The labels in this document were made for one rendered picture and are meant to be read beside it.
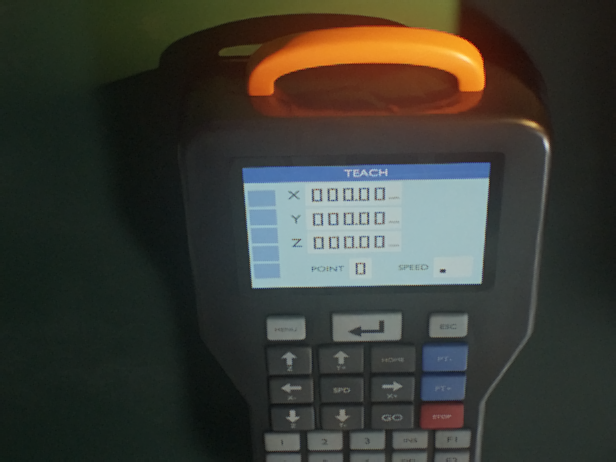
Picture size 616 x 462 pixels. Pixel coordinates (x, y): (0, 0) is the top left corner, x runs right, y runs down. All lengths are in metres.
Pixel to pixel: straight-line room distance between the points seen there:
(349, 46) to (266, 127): 0.03
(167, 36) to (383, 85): 0.05
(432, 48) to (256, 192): 0.06
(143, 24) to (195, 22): 0.01
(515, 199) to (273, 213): 0.06
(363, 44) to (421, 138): 0.03
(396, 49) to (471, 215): 0.05
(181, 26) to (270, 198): 0.05
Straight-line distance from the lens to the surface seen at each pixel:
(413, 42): 0.38
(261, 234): 0.41
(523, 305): 0.43
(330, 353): 0.44
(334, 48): 0.38
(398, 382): 0.45
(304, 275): 0.42
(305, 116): 0.38
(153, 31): 0.40
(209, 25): 0.39
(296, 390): 0.45
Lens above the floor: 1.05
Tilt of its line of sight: 42 degrees down
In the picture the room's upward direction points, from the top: 180 degrees clockwise
